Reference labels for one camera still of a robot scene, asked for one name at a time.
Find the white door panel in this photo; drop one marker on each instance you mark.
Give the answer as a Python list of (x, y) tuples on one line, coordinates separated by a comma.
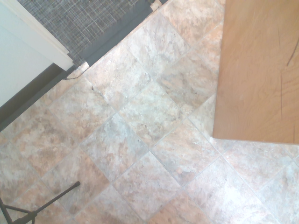
[(39, 35)]

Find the black camera tripod stand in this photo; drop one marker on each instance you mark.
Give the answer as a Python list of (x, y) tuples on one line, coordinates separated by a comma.
[(28, 208)]

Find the dark grey baseboard strip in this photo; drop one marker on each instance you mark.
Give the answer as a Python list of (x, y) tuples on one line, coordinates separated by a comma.
[(28, 89)]

